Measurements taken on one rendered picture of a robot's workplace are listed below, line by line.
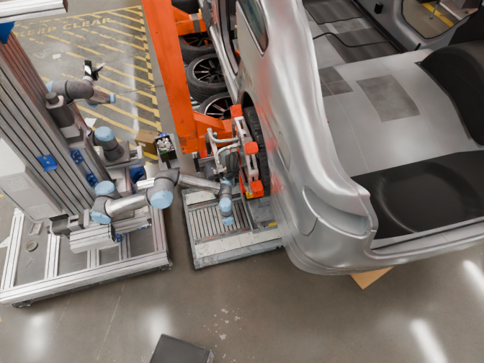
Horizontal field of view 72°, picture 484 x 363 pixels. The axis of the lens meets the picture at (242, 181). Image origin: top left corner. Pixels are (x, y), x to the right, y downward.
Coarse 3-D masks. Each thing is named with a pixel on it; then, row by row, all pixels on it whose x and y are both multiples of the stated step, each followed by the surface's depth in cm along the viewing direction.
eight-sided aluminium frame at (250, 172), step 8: (232, 120) 242; (240, 120) 226; (232, 128) 252; (240, 128) 221; (232, 136) 263; (240, 136) 221; (248, 136) 216; (248, 160) 216; (240, 168) 265; (248, 168) 217; (256, 168) 217; (248, 176) 223; (256, 176) 221; (248, 184) 231; (248, 192) 238
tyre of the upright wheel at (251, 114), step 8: (248, 112) 223; (256, 112) 222; (248, 120) 222; (256, 120) 217; (256, 128) 213; (256, 136) 212; (264, 144) 211; (264, 152) 211; (264, 160) 212; (264, 168) 213; (264, 176) 217; (264, 184) 222; (264, 192) 229
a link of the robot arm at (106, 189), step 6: (96, 186) 206; (102, 186) 205; (108, 186) 205; (114, 186) 207; (96, 192) 203; (102, 192) 202; (108, 192) 203; (114, 192) 207; (96, 198) 203; (114, 198) 206
